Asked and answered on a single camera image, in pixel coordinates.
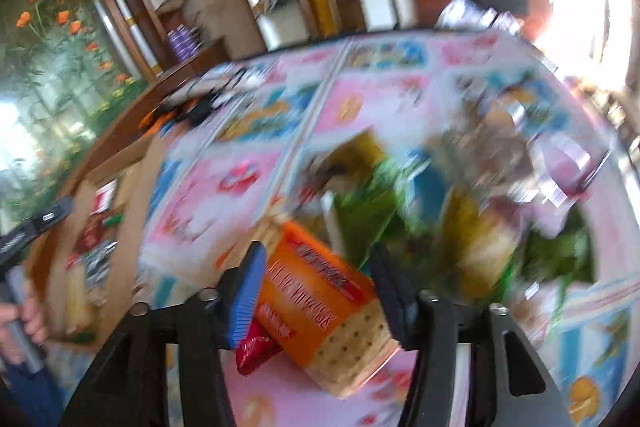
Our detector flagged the red white snack packet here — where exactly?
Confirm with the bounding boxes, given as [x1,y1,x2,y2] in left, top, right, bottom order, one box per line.
[75,184,122,259]

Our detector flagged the small red snack packet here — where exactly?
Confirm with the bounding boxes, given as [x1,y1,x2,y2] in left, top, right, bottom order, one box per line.
[235,321,282,377]

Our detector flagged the black white patterned cloth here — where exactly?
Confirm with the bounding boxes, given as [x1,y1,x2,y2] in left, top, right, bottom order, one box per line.
[194,61,272,98]

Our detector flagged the clear cracker packet green ends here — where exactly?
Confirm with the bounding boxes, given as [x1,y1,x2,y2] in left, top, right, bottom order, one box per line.
[64,257,104,344]

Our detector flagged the person's left hand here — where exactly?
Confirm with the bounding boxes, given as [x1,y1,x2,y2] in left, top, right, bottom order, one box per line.
[0,296,49,358]

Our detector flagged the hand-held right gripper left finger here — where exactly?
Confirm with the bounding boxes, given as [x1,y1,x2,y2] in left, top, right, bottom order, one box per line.
[60,241,268,427]

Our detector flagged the yellow snack packet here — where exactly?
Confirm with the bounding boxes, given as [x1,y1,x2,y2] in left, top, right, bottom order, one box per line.
[440,186,522,309]

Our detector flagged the orange black tool on table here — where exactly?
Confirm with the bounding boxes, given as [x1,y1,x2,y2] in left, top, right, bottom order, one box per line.
[134,93,227,138]

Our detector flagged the cardboard box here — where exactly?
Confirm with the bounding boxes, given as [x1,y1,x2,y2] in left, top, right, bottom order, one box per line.
[25,142,169,354]

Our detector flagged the white plastic bag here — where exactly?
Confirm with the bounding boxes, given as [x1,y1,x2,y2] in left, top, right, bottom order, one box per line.
[434,0,527,34]

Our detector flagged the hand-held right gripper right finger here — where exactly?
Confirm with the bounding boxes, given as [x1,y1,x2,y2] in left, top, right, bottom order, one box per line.
[369,243,573,427]

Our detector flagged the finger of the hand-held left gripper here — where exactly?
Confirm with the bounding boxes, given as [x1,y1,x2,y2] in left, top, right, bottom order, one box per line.
[0,195,76,271]

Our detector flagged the clear plastic bag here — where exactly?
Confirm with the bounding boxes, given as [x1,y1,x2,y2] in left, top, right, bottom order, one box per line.
[440,76,617,208]

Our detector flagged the wooden sideboard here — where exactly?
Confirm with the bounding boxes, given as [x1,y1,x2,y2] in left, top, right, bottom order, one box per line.
[30,38,232,208]

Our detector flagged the orange cracker packet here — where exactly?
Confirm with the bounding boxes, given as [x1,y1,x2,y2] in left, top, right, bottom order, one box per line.
[252,211,402,401]

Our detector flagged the floral wall poster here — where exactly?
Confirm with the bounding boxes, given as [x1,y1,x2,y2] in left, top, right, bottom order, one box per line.
[0,0,147,229]

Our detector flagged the bright green snack packet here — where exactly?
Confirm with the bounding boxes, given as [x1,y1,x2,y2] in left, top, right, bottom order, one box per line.
[502,206,599,304]
[330,156,437,269]

